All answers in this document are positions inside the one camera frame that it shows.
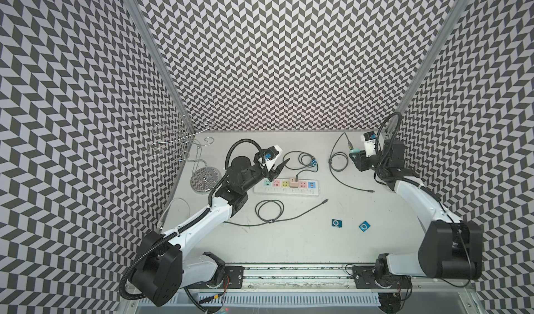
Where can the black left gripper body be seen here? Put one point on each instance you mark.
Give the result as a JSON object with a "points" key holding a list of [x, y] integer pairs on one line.
{"points": [[258, 173]]}

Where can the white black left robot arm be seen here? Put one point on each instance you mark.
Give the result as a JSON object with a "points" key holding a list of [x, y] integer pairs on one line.
{"points": [[162, 265]]}

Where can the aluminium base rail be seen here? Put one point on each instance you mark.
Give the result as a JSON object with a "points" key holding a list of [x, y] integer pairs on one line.
{"points": [[299, 286]]}

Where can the white multicolour power strip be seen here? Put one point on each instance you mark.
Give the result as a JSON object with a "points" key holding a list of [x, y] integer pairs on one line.
{"points": [[308, 188]]}

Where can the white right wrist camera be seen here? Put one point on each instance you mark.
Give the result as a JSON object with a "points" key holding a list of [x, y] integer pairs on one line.
{"points": [[369, 140]]}

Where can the pink usb charger plug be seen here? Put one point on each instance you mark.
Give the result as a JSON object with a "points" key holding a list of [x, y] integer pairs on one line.
{"points": [[294, 183]]}

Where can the chrome wire jewelry stand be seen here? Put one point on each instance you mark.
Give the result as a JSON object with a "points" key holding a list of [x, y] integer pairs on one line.
{"points": [[184, 145]]}

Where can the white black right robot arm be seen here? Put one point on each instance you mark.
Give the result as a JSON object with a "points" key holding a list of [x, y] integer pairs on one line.
{"points": [[451, 248]]}

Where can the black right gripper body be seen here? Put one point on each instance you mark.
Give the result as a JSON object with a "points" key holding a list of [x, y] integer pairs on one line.
{"points": [[364, 163]]}

